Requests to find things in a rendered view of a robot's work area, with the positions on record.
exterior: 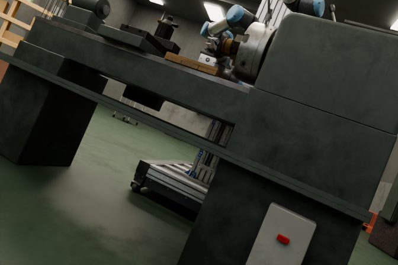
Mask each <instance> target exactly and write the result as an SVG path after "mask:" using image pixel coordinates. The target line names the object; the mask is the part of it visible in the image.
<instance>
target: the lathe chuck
mask: <svg viewBox="0 0 398 265"><path fill-rule="evenodd" d="M269 27H270V25H266V24H261V23H259V22H254V23H252V24H251V25H250V26H249V27H248V29H247V30H246V32H245V34H244V35H249V36H250V37H249V39H248V42H247V43H243V41H241V42H240V45H239V48H238V51H237V55H236V60H235V77H236V79H237V80H240V81H243V82H246V83H249V84H251V69H252V63H253V60H254V57H255V53H256V50H257V48H258V46H259V43H260V41H261V38H262V37H263V35H264V33H265V32H266V30H267V29H268V28H269ZM241 61H245V62H246V67H242V66H241V65H240V63H241Z"/></svg>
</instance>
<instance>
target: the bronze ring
mask: <svg viewBox="0 0 398 265"><path fill-rule="evenodd" d="M232 40H233V39H231V38H229V39H228V38H224V39H223V40H222V42H221V45H220V51H222V52H225V53H226V54H229V55H230V54H232V53H233V54H237V50H235V49H231V47H230V44H231V42H232Z"/></svg>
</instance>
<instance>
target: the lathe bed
mask: <svg viewBox="0 0 398 265"><path fill-rule="evenodd" d="M25 41H26V42H28V43H31V44H33V45H35V46H38V47H41V48H43V49H46V50H48V51H51V52H54V53H56V54H59V55H61V56H63V57H66V58H68V59H70V60H72V61H74V62H76V63H78V64H80V65H82V66H84V67H86V68H88V69H90V70H92V71H94V72H96V73H98V74H101V75H103V76H106V77H108V78H110V79H113V80H116V81H118V82H120V83H123V84H125V85H128V86H131V87H132V88H135V89H138V90H140V91H143V92H146V93H148V94H150V95H153V96H155V97H158V98H161V99H163V100H165V101H168V102H170V103H173V104H175V105H178V106H181V107H183V108H185V109H188V110H190V111H193V112H196V113H198V114H200V115H203V116H205V117H207V118H210V119H213V120H215V121H218V122H221V123H222V124H225V125H228V126H230V127H233V128H234V127H235V124H236V122H237V119H238V117H239V115H240V112H241V110H242V108H243V105H244V103H245V101H246V98H247V96H248V93H249V91H250V88H248V87H246V86H242V85H239V84H237V83H234V82H231V81H228V80H225V79H222V78H219V77H216V76H213V75H210V74H208V73H204V72H201V71H199V70H195V69H192V68H190V67H187V66H184V65H181V64H178V63H175V62H172V61H169V60H167V59H163V58H161V57H158V56H154V55H152V54H149V53H145V52H143V51H140V50H137V49H134V48H131V47H128V46H125V45H122V44H119V43H116V42H114V41H111V40H107V39H105V38H102V37H99V36H96V35H93V34H90V33H87V32H84V31H81V30H78V29H75V28H72V27H70V26H67V25H64V24H61V23H58V22H55V21H52V20H49V19H47V18H43V17H40V16H38V15H36V17H35V20H34V23H33V25H32V27H31V30H30V32H29V33H28V36H27V38H26V40H25Z"/></svg>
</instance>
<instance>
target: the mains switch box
mask: <svg viewBox="0 0 398 265"><path fill-rule="evenodd" d="M316 227H317V225H316V223H315V222H314V221H312V220H311V219H308V218H306V217H304V216H302V215H300V214H298V213H296V212H293V211H291V210H289V209H287V208H285V207H283V206H281V205H279V204H277V203H275V202H272V203H271V204H270V206H269V208H268V211H267V213H266V216H265V218H264V221H263V223H262V225H261V228H260V230H259V233H258V235H257V238H256V240H255V242H254V245H253V247H252V250H251V253H250V255H249V257H248V260H247V262H246V265H301V264H302V262H303V259H304V256H305V255H306V252H307V249H308V247H309V244H310V242H311V240H312V237H313V234H314V232H315V229H316Z"/></svg>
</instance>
